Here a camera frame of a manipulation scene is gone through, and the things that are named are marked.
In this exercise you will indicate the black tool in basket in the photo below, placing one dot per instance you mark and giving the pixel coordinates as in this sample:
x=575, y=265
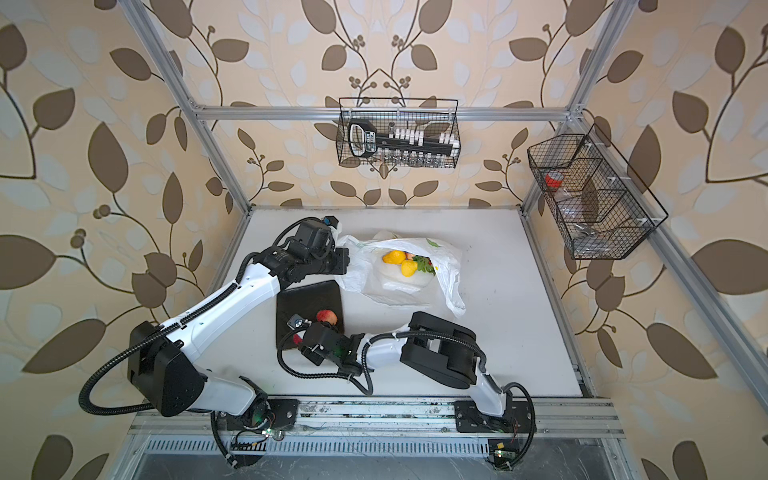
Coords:
x=364, y=141

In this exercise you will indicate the black wire basket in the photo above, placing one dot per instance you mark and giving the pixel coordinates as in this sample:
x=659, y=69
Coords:
x=605, y=208
x=432, y=114

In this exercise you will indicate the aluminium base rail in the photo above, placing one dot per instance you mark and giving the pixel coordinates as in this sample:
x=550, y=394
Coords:
x=427, y=416

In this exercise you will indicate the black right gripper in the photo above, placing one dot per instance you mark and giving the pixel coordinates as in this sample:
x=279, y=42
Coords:
x=310, y=354

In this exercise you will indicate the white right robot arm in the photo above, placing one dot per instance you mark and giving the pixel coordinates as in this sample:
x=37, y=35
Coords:
x=440, y=350

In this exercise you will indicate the white plastic bag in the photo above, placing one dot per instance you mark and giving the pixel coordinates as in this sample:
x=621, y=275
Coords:
x=399, y=272

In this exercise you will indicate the yellow fake lemon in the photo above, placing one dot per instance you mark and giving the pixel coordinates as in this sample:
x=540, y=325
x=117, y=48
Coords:
x=394, y=257

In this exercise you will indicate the dark square plate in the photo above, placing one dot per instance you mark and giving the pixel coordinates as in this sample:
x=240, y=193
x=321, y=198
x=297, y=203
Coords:
x=306, y=302

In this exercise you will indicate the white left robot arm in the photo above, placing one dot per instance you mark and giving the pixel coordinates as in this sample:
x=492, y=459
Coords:
x=163, y=367

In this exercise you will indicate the black wire basket right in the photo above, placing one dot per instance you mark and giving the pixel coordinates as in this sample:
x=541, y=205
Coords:
x=605, y=208

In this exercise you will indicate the black wire basket back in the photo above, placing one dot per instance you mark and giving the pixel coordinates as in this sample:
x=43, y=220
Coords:
x=432, y=114

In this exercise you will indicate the yellow fake pear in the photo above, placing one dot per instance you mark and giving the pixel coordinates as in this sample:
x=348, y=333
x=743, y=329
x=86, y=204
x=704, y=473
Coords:
x=409, y=267

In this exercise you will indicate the red fake apple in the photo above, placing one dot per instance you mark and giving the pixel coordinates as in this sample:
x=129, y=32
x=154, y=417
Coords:
x=327, y=316

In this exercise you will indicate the green fake leaves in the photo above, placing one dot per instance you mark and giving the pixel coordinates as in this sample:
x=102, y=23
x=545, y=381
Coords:
x=424, y=264

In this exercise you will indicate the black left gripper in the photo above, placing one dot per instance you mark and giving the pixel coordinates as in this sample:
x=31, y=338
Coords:
x=343, y=257

